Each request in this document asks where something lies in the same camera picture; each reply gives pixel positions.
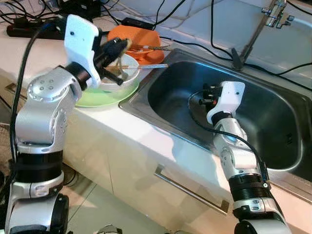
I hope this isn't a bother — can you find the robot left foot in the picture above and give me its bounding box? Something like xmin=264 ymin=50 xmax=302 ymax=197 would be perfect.
xmin=95 ymin=223 xmax=123 ymax=234

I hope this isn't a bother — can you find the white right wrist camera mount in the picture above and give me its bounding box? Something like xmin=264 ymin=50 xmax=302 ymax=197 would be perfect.
xmin=206 ymin=81 xmax=246 ymax=125

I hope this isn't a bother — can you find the stainless steel sink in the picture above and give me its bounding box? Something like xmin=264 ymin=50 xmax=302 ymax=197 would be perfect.
xmin=119 ymin=47 xmax=312 ymax=203

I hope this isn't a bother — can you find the black power strip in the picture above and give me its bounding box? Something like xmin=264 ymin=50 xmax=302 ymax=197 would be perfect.
xmin=6 ymin=17 xmax=66 ymax=39

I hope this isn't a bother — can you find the black power adapter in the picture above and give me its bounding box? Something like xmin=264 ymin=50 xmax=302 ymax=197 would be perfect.
xmin=120 ymin=18 xmax=156 ymax=31

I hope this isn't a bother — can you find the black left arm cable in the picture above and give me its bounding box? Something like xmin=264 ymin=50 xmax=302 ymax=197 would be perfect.
xmin=0 ymin=19 xmax=66 ymax=205

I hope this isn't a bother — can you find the white water hose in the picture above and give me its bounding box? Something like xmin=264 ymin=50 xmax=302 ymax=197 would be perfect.
xmin=287 ymin=15 xmax=312 ymax=29

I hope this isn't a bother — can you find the silver sink cabinet handle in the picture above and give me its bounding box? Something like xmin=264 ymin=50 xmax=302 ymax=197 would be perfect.
xmin=155 ymin=164 xmax=230 ymax=215

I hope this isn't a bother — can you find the silver drawer handle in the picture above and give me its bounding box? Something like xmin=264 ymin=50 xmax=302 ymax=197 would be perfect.
xmin=4 ymin=82 xmax=21 ymax=97

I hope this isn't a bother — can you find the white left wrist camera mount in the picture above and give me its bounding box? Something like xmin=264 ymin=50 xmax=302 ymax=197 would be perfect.
xmin=63 ymin=14 xmax=102 ymax=89

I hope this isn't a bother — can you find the chrome kitchen faucet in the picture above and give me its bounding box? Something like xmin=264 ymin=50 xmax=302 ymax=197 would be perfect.
xmin=231 ymin=0 xmax=296 ymax=69

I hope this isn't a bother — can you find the light green plate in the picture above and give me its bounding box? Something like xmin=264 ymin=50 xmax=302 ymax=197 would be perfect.
xmin=75 ymin=78 xmax=140 ymax=108

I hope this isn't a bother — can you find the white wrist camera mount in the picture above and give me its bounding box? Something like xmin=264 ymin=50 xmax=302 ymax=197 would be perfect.
xmin=63 ymin=14 xmax=102 ymax=89
xmin=206 ymin=81 xmax=246 ymax=125

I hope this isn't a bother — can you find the black hanging cable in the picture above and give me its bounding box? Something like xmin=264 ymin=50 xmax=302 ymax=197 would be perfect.
xmin=210 ymin=0 xmax=234 ymax=58

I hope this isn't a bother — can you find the orange bowl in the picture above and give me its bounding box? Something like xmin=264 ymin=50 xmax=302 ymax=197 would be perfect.
xmin=107 ymin=25 xmax=162 ymax=60

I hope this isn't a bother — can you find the light wooden chopstick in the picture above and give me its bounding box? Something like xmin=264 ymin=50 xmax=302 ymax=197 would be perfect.
xmin=118 ymin=63 xmax=169 ymax=70

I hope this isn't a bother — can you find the black countertop cable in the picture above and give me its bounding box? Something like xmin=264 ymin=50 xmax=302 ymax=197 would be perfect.
xmin=158 ymin=35 xmax=234 ymax=60

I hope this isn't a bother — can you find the black electronic box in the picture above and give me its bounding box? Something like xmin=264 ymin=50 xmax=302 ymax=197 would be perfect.
xmin=59 ymin=0 xmax=102 ymax=17

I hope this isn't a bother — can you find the white sink cabinet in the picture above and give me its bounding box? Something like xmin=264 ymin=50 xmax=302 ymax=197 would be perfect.
xmin=0 ymin=73 xmax=312 ymax=234

